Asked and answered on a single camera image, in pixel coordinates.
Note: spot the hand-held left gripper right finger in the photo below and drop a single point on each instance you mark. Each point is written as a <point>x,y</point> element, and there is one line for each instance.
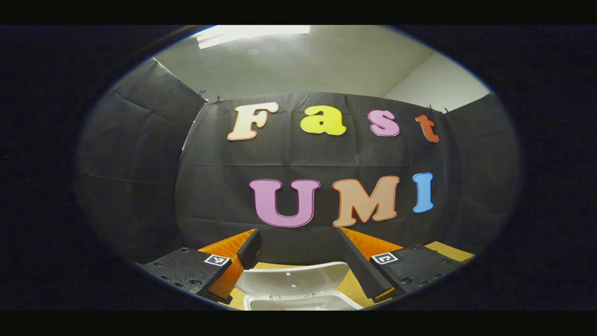
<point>359,268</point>

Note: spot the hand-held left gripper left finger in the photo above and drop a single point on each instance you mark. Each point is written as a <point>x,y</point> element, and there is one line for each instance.
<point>251,247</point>

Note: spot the black backdrop cloth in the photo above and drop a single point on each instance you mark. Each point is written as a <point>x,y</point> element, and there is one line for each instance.
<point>210,186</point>

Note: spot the ceiling light panel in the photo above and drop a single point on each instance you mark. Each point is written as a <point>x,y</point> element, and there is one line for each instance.
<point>252,35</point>

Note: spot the wooden desktop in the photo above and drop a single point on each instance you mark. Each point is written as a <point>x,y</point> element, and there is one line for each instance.
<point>447,252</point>

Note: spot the white desktop garbage bin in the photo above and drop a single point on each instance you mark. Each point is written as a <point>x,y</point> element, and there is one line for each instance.
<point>294,280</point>

